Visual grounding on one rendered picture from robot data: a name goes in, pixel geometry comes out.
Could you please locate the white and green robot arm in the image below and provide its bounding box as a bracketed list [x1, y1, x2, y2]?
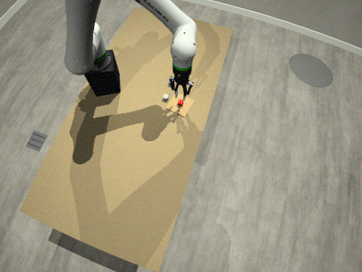
[64, 0, 197, 78]

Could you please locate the tan square mat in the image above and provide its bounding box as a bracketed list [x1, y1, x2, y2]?
[166, 93, 194, 117]

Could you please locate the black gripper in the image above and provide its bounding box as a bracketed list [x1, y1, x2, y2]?
[169, 76, 194, 101]

